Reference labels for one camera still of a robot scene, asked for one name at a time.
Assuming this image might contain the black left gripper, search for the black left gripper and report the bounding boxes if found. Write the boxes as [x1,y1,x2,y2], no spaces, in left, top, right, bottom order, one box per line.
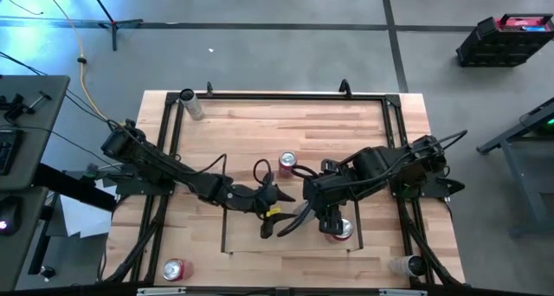
[223,181,300,240]

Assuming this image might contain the red Fanta soda can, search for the red Fanta soda can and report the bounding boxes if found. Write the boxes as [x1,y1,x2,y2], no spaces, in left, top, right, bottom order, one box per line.
[277,151,299,179]
[324,217,356,245]
[162,258,195,283]

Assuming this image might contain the wooden shelf with black legs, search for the wooden shelf with black legs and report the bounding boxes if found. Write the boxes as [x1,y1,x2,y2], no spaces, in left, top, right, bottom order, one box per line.
[220,179,364,254]

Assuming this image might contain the grey metal stand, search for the grey metal stand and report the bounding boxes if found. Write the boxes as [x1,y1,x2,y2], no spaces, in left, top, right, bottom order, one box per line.
[475,97,554,239]

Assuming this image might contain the white paper sheets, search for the white paper sheets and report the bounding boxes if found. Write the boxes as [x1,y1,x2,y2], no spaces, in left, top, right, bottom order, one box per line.
[59,178,116,239]

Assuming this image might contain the black desk beam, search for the black desk beam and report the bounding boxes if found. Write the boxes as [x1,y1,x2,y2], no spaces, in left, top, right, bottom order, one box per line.
[32,162,119,214]

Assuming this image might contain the black plastic crate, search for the black plastic crate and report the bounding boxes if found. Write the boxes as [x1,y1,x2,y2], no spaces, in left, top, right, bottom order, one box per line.
[455,13,554,68]

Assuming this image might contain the black tripod stand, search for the black tripod stand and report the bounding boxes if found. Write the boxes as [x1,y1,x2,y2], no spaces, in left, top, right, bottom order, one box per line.
[84,0,145,53]

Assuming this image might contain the grey desk with tools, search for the grey desk with tools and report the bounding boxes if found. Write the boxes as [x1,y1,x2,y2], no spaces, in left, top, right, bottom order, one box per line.
[0,74,71,191]

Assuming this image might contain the grey desk with mouse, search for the grey desk with mouse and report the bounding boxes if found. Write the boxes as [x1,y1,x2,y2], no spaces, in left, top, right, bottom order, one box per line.
[0,186,48,293]

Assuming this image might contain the black computer mouse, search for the black computer mouse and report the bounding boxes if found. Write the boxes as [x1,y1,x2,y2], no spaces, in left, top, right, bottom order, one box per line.
[0,199,22,237]

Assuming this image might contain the black keyboard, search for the black keyboard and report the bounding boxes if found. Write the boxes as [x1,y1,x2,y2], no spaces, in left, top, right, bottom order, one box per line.
[0,129,25,176]

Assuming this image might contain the black clamp tool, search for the black clamp tool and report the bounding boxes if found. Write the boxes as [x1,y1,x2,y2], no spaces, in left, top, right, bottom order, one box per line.
[0,90,54,120]

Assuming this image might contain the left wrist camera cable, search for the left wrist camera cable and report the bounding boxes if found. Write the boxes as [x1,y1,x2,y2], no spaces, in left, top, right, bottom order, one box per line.
[252,158,275,187]

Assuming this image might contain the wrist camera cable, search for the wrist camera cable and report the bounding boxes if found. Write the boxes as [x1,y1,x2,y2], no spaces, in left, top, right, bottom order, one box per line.
[290,164,322,181]
[252,158,275,187]

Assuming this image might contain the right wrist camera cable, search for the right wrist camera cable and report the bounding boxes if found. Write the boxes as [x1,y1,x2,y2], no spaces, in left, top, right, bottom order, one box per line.
[290,164,322,181]

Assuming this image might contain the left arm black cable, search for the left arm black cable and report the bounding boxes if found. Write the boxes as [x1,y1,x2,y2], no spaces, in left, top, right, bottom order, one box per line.
[190,152,229,177]

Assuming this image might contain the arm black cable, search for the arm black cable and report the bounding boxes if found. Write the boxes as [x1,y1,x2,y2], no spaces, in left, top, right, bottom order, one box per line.
[190,152,229,177]
[428,129,469,154]

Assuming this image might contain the silver metal bracket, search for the silver metal bracket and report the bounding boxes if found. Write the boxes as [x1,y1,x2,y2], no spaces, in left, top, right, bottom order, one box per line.
[379,288,428,296]
[137,286,187,296]

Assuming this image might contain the black aluminium table frame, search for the black aluminium table frame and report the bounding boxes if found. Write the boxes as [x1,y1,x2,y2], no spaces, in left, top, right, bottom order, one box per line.
[102,90,467,288]

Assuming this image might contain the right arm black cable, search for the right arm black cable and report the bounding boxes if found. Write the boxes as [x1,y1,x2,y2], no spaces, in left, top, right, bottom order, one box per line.
[428,129,469,154]

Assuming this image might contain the yellow floor cable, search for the yellow floor cable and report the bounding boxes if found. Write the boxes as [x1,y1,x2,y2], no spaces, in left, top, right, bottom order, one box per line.
[41,0,109,122]

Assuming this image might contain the red case with handle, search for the red case with handle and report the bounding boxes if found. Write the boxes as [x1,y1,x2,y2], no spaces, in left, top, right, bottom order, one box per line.
[495,13,554,33]

